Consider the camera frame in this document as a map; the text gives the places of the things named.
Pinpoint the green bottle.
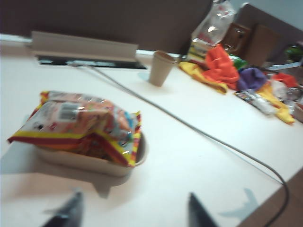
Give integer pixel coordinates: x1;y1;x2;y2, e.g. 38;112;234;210
285;44;303;60

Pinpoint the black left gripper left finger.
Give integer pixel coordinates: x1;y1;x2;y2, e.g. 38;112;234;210
46;191;84;227

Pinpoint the beige cardboard strip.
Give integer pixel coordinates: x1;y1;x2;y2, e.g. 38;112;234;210
30;30;138;62

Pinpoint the beige paper cup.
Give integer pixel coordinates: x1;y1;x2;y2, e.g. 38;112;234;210
148;50;178;87

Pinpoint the grey power cable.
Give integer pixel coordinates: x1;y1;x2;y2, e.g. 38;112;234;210
71;62;291;227

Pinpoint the purple cloth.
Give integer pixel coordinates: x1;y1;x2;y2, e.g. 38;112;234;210
236;67;267;92

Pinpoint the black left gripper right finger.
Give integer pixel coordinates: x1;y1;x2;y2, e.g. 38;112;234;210
188;192;218;227

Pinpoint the brown desk divider panel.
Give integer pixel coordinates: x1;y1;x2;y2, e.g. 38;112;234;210
236;2;303;48
0;0;214;55

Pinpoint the brown cardboard box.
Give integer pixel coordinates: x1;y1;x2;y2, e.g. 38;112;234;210
223;22;280;68

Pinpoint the beige pulp food box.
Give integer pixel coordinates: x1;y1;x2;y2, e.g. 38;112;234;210
34;131;147;178

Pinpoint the clear plastic bag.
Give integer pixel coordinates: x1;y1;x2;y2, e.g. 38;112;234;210
191;0;236;48

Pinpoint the shiny snack packet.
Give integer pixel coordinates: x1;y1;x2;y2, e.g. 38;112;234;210
234;89;276;115

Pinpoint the yellow cloth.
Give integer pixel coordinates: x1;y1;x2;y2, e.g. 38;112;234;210
259;82;296;125

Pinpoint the small red cloth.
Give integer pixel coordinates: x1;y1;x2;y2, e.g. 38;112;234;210
272;72;298;88

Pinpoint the small orange object at edge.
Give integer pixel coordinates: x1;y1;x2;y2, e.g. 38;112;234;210
178;60;229;95

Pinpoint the yellow green sponge stack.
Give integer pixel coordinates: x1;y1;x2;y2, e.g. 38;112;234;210
188;37;210;61

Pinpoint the orange cloth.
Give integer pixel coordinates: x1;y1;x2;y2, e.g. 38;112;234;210
205;44;240;90

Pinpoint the colourful striped chip bag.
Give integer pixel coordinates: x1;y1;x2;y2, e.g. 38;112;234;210
7;90;143;167

